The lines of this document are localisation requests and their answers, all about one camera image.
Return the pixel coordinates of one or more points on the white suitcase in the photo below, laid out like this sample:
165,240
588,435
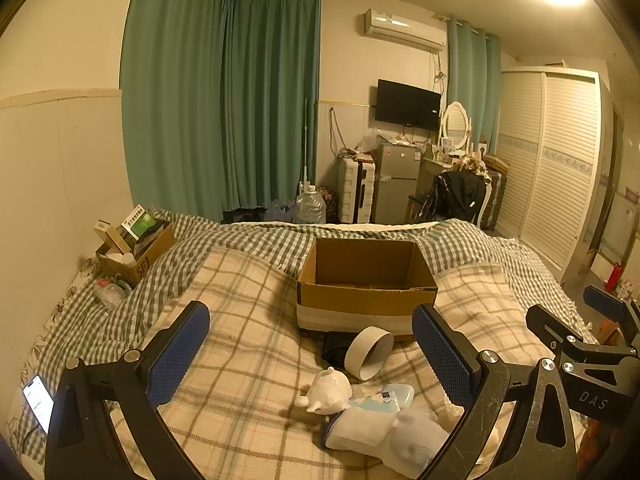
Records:
356,190

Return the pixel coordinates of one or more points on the black wall television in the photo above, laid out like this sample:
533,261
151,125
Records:
407,104

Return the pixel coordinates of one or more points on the white slatted wardrobe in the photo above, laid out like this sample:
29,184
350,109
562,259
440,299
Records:
545,170

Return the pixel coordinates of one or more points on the narrow green curtain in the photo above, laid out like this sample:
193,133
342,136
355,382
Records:
472,85

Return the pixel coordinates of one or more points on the wide green curtain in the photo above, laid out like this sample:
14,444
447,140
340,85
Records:
200,110

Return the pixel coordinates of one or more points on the small brown cardboard box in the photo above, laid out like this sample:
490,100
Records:
142,262

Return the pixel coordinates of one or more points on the white dressing table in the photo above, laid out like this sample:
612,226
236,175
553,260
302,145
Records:
435,170

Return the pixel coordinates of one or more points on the light blue wipes packet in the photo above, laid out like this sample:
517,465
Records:
387,396

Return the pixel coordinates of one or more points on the black cloth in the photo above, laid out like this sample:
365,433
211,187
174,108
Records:
335,350

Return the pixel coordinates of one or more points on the beige plaid blanket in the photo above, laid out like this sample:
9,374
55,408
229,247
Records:
250,320

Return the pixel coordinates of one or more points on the brown suitcase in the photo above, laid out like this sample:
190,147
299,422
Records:
496,200

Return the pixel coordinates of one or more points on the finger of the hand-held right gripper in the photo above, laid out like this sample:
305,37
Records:
607,302
552,327

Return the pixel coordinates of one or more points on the smartphone with lit screen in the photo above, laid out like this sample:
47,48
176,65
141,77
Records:
39,402

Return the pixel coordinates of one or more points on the grey small refrigerator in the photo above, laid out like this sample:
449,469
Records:
397,185

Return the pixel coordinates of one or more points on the large cardboard box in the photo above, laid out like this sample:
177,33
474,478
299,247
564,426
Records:
360,305

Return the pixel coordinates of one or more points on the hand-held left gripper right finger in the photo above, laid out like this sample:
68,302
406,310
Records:
445,360

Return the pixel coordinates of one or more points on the white oval mirror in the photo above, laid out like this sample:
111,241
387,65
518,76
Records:
456,122

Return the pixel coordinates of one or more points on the green and white carton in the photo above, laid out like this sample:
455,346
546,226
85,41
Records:
140,222

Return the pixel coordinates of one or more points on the white ceramic teapot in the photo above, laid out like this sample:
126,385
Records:
327,390

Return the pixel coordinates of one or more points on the clear plastic bag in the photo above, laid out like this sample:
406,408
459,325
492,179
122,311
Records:
111,292

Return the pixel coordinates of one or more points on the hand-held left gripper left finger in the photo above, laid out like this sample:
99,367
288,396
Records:
180,355

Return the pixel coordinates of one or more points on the black jacket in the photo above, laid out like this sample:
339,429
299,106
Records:
455,195

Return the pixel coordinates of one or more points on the green checkered bed sheet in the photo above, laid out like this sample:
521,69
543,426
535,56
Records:
165,270

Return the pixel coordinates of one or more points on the white air conditioner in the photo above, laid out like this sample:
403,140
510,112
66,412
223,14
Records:
405,27

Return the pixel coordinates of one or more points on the slim white and yellow carton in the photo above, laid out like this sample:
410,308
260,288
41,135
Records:
112,237

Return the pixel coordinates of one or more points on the red fire extinguisher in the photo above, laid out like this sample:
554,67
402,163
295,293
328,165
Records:
613,277

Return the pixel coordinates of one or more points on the white sock with blue trim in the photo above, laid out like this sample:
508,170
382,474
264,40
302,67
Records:
357,427

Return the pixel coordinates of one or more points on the white tape roll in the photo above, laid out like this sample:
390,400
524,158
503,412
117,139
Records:
362,347

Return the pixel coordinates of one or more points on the large clear water bottle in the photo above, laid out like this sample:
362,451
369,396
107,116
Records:
310,207

